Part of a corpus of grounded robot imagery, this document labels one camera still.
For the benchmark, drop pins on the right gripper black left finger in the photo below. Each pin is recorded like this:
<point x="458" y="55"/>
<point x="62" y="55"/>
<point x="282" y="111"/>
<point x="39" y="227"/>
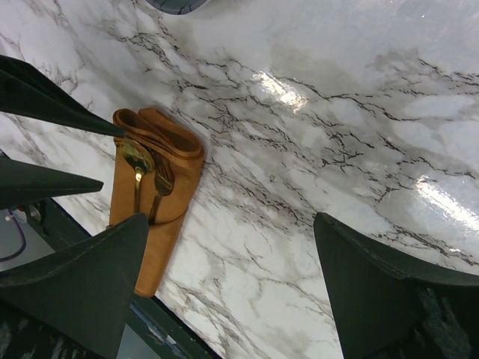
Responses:
<point x="23" y="334"/>

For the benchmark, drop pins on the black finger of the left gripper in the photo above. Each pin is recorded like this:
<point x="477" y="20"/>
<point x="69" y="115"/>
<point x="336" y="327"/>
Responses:
<point x="25" y="91"/>
<point x="23" y="183"/>

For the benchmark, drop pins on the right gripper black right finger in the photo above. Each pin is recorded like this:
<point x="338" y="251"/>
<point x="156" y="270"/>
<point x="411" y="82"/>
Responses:
<point x="388" y="304"/>

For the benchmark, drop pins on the gold spoon with flower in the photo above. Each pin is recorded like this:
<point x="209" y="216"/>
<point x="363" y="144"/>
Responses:
<point x="139" y="159"/>

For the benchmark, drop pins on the orange-brown cloth napkin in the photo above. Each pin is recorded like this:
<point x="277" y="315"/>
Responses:
<point x="185" y="152"/>

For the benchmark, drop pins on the copper fork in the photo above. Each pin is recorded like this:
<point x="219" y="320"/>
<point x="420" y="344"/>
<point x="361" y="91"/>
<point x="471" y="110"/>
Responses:
<point x="163" y="181"/>

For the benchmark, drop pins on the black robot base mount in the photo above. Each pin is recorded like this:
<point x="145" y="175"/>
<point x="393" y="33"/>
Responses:
<point x="85" y="289"/>

